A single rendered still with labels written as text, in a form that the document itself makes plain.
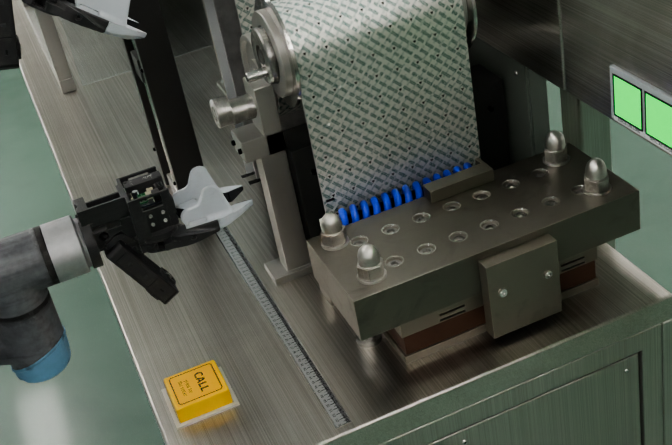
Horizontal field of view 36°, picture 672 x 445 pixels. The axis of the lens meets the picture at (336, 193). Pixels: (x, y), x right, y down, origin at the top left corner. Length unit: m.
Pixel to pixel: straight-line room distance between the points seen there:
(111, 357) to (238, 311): 1.56
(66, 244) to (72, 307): 2.00
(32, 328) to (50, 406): 1.62
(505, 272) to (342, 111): 0.29
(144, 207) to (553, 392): 0.57
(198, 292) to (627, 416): 0.63
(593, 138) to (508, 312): 0.50
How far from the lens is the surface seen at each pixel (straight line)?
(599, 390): 1.44
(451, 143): 1.44
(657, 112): 1.21
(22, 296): 1.31
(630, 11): 1.21
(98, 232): 1.31
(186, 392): 1.34
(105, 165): 1.98
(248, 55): 1.52
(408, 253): 1.30
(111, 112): 2.19
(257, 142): 1.41
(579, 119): 1.72
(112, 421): 2.82
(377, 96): 1.36
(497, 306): 1.32
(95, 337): 3.13
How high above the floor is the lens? 1.76
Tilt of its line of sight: 30 degrees down
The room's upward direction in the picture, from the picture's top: 11 degrees counter-clockwise
